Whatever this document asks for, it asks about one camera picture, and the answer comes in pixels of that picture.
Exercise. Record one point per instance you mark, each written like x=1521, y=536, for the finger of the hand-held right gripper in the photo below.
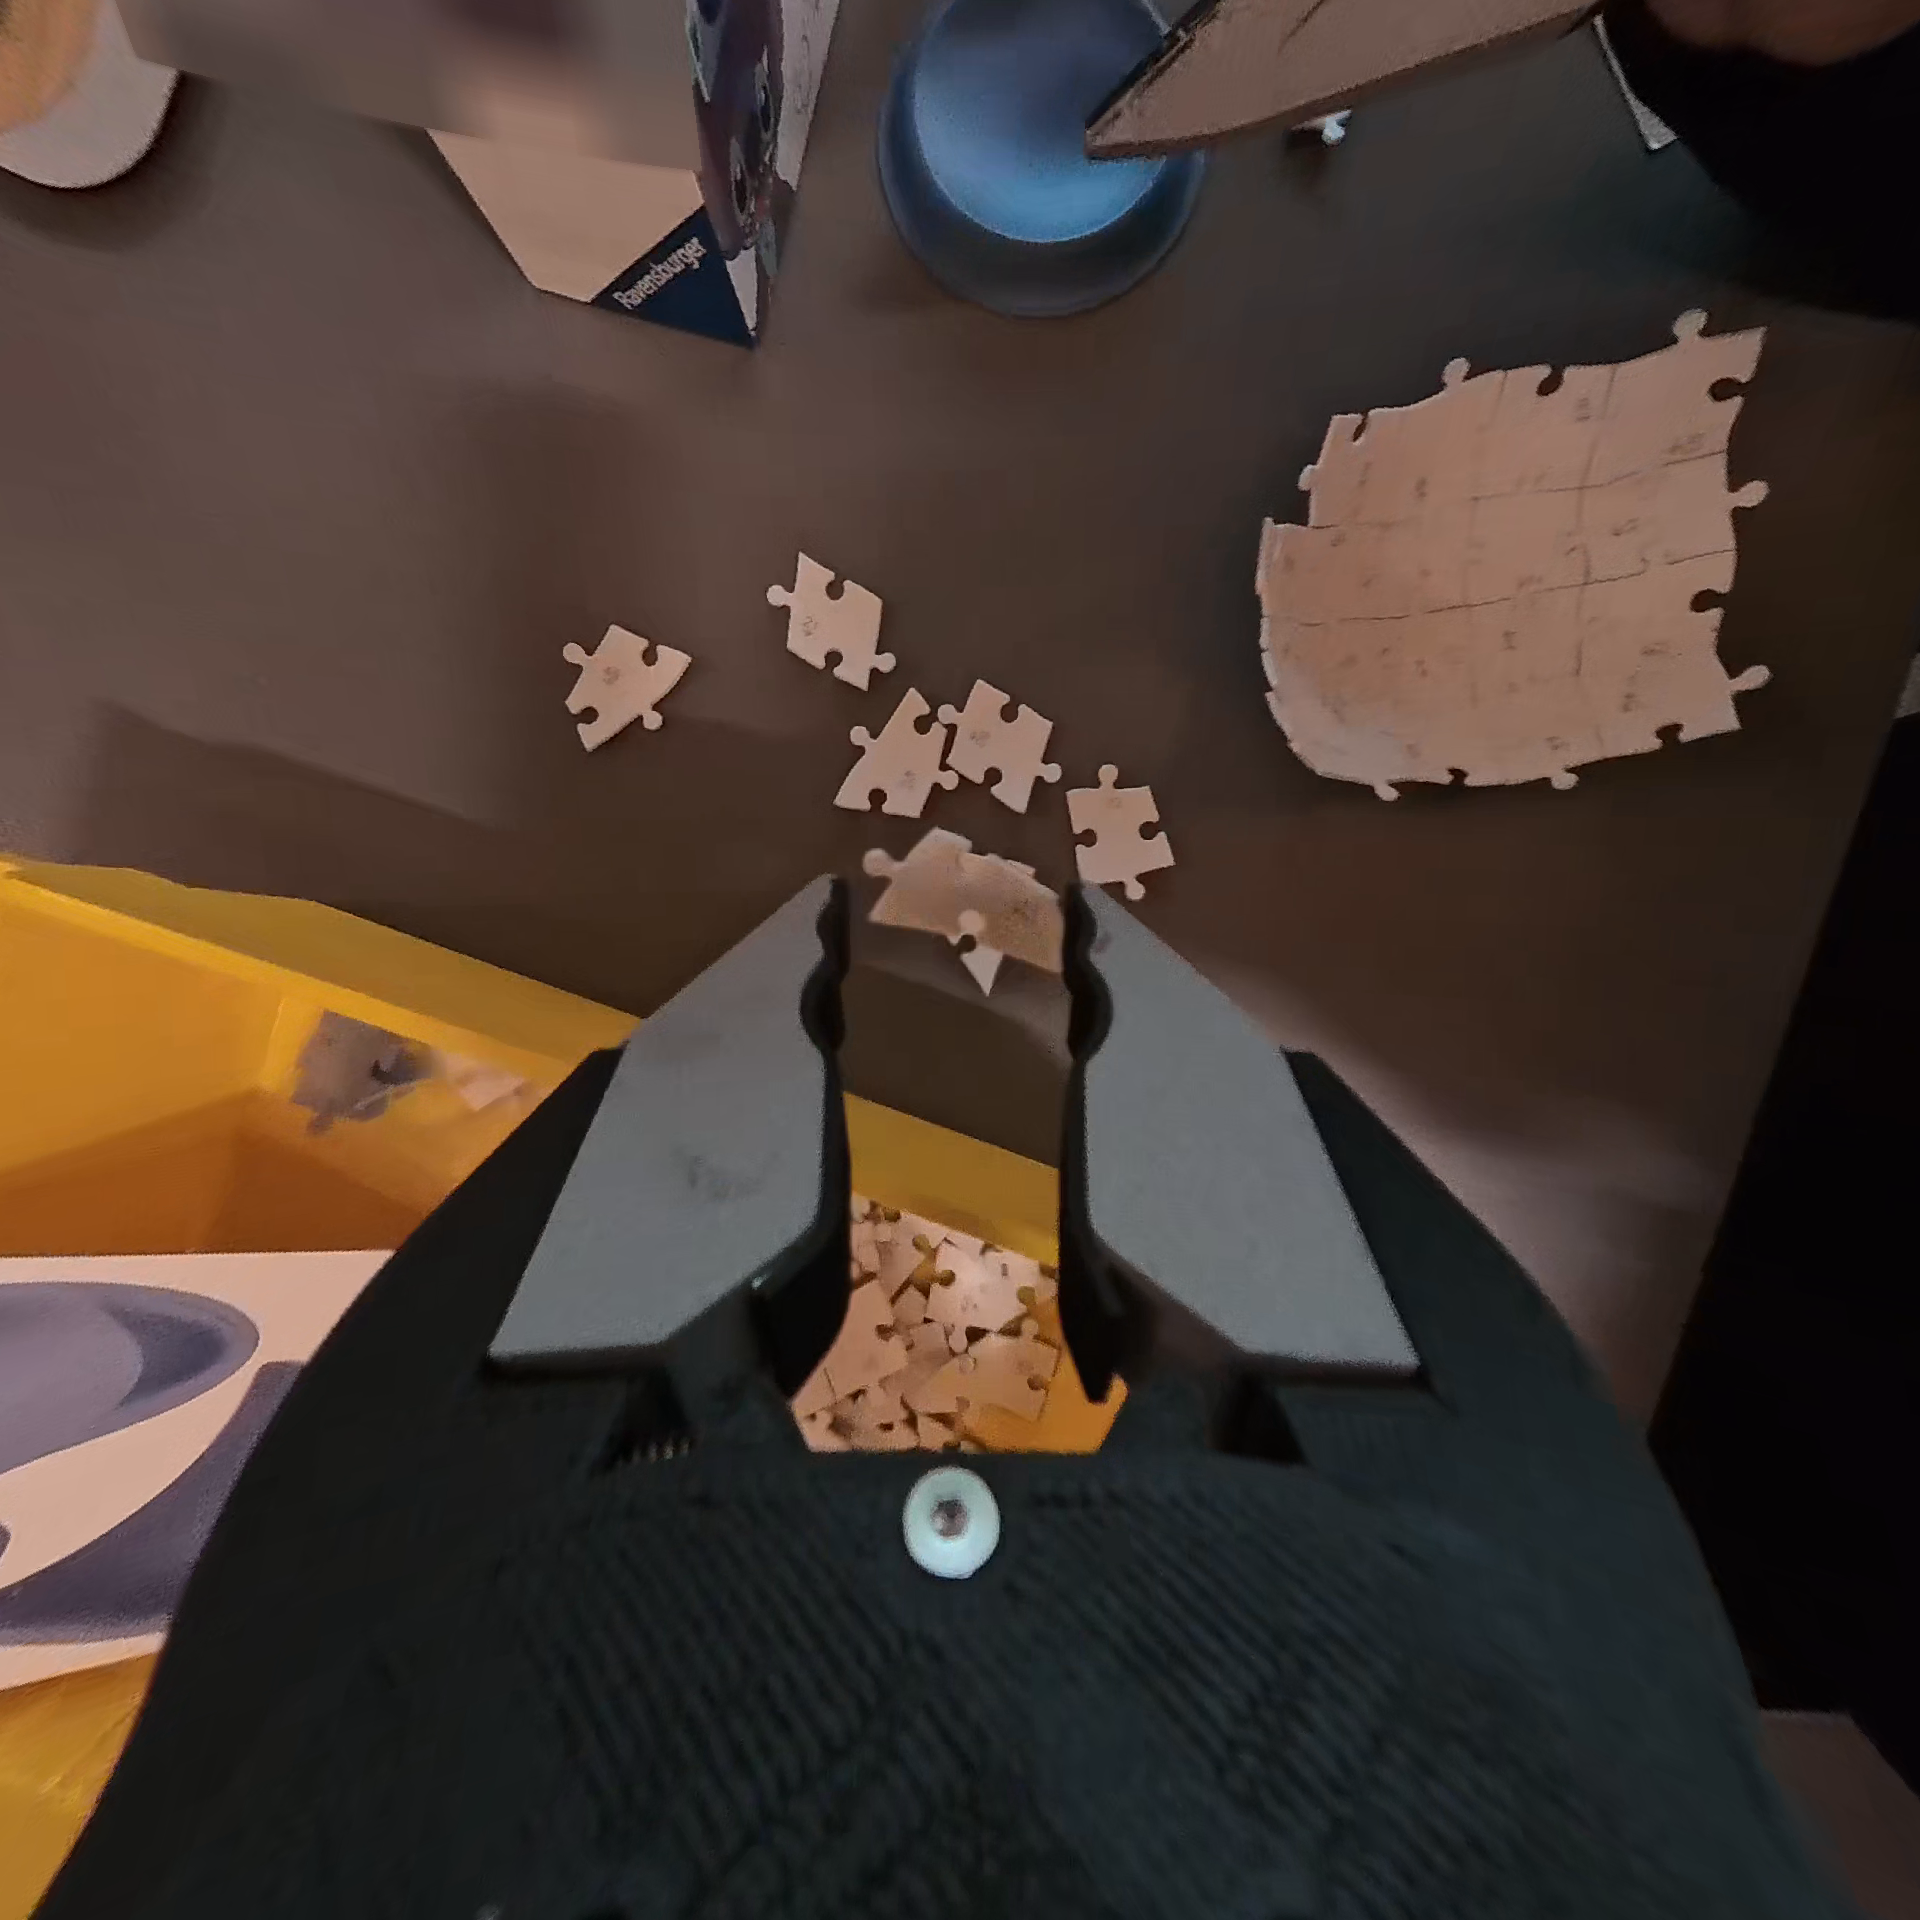
x=1350, y=65

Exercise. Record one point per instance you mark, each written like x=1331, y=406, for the printed puzzle box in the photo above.
x=598, y=210

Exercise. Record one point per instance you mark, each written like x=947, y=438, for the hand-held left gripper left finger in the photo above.
x=691, y=1187

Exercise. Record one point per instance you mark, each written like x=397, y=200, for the white card with blue shapes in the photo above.
x=119, y=1441

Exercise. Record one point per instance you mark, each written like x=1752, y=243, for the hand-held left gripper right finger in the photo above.
x=1230, y=1187

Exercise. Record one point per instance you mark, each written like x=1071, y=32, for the yellow plastic bin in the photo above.
x=152, y=1048

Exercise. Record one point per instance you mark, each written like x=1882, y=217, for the blue plastic puzzle stand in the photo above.
x=991, y=163

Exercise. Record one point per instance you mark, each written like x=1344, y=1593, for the slate blue puzzle piece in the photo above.
x=354, y=1059

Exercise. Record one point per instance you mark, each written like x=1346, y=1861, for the assembled white puzzle section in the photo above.
x=1500, y=570

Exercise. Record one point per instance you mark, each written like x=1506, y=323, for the pile of white puzzle pieces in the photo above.
x=963, y=1321

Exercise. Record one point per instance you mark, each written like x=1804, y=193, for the white jigsaw piece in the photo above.
x=963, y=910

